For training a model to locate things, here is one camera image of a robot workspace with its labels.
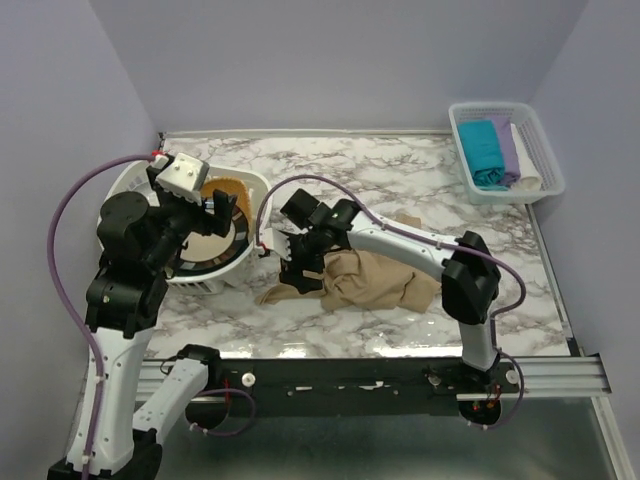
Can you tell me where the white rolled t shirt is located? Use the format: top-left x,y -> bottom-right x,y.
510,123 -> 542,192

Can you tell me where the beige t shirt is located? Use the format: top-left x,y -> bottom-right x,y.
255,250 -> 441,313

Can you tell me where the teal rolled t shirt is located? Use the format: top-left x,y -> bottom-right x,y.
458,119 -> 506,191

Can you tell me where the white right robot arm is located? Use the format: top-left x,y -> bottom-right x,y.
264,189 -> 501,392

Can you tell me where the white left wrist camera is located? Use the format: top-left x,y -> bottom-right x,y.
150,153 -> 209,205

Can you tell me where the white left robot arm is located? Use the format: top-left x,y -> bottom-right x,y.
47,190 -> 239,479

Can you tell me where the woven tan placemat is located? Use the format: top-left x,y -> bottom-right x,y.
200,177 -> 252,220

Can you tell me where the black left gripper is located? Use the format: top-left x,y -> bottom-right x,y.
146,166 -> 239,270

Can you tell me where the white rectangular plastic basket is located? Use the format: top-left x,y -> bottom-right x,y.
449,101 -> 565,205

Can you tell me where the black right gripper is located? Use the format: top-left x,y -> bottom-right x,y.
279,227 -> 329,294

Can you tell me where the aluminium frame rail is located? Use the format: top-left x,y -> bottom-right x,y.
135,356 -> 612,403

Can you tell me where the purple rolled t shirt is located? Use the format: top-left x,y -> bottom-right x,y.
489,116 -> 521,187

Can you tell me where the striped rim ceramic plate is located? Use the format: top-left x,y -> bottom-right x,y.
176,206 -> 250,276

